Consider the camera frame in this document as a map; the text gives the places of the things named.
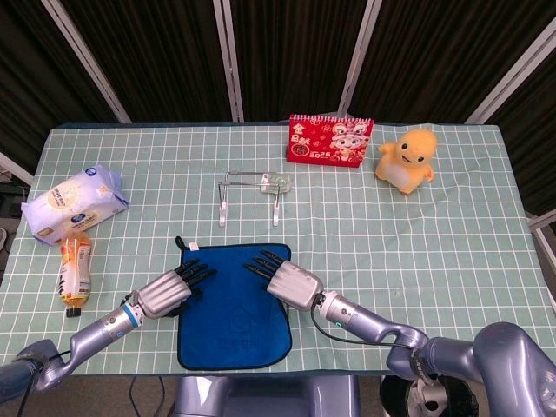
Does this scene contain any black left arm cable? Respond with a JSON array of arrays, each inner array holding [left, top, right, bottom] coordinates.
[[17, 349, 73, 417]]

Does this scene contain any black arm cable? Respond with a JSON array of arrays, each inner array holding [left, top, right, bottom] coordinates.
[[310, 294, 409, 348], [17, 349, 73, 417]]

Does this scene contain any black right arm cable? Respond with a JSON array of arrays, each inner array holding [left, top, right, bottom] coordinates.
[[310, 294, 409, 348]]

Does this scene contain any yellow plush toy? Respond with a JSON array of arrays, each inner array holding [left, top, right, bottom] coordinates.
[[374, 127, 437, 195]]

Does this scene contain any blue kitchen towel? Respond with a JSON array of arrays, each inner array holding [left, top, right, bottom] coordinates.
[[175, 235, 293, 372]]

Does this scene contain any white partition frame post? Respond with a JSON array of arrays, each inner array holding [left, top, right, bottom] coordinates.
[[0, 151, 34, 184], [338, 0, 383, 118], [527, 212, 556, 261], [212, 0, 245, 123], [467, 25, 556, 124], [41, 0, 132, 124]]

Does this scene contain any purple white tissue pack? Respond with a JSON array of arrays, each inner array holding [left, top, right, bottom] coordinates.
[[20, 163, 130, 248]]

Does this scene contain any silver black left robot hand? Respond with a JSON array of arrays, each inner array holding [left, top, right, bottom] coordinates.
[[137, 258, 218, 321]]

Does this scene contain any small clear green packet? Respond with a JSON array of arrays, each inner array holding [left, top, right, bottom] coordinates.
[[259, 172, 293, 195]]

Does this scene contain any black round base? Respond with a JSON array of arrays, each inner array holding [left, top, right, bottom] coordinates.
[[379, 374, 480, 417]]

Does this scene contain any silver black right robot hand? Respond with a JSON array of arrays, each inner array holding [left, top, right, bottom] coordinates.
[[242, 249, 325, 312]]

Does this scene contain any black floor cable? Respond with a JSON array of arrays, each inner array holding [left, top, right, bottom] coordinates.
[[129, 375, 169, 417]]

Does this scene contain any grey-blue robot torso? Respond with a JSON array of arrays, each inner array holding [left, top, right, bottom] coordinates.
[[173, 375, 361, 417]]

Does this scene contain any red desk calendar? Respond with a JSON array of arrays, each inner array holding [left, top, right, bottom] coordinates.
[[286, 114, 375, 169]]

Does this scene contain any green checkered tablecloth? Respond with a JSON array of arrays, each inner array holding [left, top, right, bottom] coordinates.
[[0, 122, 544, 377]]

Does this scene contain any orange drink bottle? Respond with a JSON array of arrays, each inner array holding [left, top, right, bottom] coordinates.
[[58, 232, 94, 318]]

